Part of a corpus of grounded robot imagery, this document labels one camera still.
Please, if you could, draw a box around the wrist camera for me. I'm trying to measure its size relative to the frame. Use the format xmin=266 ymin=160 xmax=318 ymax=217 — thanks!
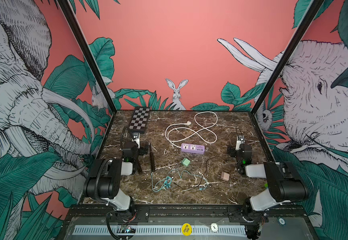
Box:
xmin=132 ymin=132 xmax=141 ymax=149
xmin=235 ymin=135 xmax=245 ymax=151

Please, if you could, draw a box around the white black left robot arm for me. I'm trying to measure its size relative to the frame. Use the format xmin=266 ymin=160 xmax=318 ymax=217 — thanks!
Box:
xmin=83 ymin=142 xmax=149 ymax=215

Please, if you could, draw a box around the purple power strip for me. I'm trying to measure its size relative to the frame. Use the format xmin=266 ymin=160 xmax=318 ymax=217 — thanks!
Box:
xmin=180 ymin=143 xmax=205 ymax=155

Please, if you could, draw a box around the thin black cable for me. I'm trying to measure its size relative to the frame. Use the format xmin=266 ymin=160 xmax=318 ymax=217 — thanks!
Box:
xmin=173 ymin=155 xmax=222 ymax=190

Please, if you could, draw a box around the green charger plug adapter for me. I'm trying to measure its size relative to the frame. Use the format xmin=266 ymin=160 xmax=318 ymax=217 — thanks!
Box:
xmin=181 ymin=158 xmax=191 ymax=167

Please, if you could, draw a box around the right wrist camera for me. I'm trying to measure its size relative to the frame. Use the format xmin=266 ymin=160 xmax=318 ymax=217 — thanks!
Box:
xmin=235 ymin=135 xmax=245 ymax=151

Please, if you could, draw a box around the white slotted rail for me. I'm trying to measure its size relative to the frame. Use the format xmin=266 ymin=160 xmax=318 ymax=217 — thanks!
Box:
xmin=72 ymin=225 xmax=246 ymax=237

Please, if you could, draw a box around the black white checkerboard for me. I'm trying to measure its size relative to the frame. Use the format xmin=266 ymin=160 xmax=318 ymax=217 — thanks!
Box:
xmin=129 ymin=107 xmax=151 ymax=134

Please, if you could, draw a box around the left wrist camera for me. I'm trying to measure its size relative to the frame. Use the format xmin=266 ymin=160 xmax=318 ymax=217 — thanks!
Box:
xmin=132 ymin=132 xmax=141 ymax=149

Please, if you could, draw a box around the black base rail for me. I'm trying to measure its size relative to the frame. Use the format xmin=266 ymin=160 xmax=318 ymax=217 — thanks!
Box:
xmin=66 ymin=205 xmax=308 ymax=224

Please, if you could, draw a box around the yellow round sticker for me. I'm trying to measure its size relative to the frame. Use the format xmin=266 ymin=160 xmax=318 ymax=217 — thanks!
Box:
xmin=181 ymin=223 xmax=192 ymax=236

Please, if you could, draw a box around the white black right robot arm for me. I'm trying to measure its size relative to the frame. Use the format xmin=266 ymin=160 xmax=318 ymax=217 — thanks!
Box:
xmin=225 ymin=144 xmax=309 ymax=223

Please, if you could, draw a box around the teal usb cable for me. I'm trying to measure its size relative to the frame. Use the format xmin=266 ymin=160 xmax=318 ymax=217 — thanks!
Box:
xmin=150 ymin=168 xmax=208 ymax=193

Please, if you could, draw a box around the pink cube block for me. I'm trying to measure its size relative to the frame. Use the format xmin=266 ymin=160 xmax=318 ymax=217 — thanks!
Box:
xmin=220 ymin=172 xmax=230 ymax=182

